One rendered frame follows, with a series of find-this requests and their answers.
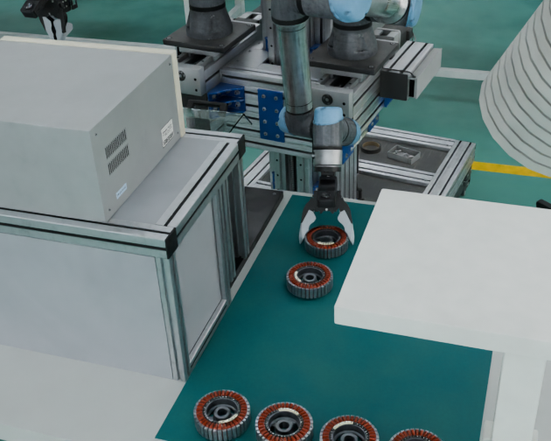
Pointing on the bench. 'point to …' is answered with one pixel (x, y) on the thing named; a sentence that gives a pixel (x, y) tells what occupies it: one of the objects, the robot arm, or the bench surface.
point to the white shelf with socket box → (469, 288)
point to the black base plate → (257, 218)
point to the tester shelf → (142, 201)
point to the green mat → (329, 353)
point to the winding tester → (74, 123)
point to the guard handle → (207, 104)
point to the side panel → (195, 288)
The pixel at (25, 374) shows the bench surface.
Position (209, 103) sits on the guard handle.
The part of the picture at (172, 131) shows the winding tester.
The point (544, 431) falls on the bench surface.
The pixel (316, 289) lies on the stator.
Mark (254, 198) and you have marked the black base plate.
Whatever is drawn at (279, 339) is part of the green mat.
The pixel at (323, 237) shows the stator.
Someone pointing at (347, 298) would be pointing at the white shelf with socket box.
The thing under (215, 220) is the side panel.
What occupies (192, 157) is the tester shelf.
